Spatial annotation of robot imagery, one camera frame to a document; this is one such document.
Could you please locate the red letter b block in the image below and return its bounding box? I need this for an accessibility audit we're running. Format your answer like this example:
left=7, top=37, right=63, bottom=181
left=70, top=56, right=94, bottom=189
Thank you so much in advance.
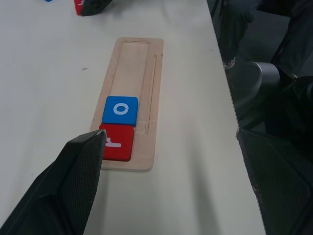
left=73, top=0, right=85, bottom=16

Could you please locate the red letter r block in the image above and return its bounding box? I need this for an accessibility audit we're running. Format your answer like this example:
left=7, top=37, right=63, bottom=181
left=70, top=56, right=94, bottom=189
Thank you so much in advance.
left=99, top=123, right=135, bottom=163

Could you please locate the long wooden letter tray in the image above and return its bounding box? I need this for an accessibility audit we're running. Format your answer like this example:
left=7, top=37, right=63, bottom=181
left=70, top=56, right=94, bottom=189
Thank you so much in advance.
left=89, top=37, right=164, bottom=173

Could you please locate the dark fabric clothing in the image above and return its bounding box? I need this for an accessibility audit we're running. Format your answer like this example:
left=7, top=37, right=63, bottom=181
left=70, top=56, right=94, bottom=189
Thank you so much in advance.
left=206, top=0, right=313, bottom=74

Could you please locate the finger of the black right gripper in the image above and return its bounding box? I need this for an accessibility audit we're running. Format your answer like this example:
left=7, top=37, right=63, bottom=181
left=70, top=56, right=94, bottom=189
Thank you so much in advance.
left=81, top=0, right=115, bottom=17

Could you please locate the blue letter o block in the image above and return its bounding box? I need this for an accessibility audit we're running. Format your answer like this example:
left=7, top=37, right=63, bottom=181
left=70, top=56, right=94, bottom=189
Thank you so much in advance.
left=101, top=95, right=139, bottom=128

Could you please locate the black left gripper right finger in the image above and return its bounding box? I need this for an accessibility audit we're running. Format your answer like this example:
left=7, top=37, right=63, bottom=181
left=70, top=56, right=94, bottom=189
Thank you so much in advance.
left=236, top=129, right=313, bottom=235

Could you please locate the silver cylindrical robot body part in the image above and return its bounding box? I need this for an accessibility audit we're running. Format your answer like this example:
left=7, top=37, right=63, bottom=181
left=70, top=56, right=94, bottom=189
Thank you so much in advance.
left=233, top=61, right=281, bottom=128

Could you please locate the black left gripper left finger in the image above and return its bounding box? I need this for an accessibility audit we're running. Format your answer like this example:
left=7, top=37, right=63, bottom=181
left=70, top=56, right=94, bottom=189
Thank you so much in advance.
left=0, top=130, right=108, bottom=235

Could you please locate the black robot body part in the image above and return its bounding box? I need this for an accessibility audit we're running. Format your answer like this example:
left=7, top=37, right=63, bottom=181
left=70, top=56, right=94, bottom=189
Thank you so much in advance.
left=264, top=67, right=313, bottom=154

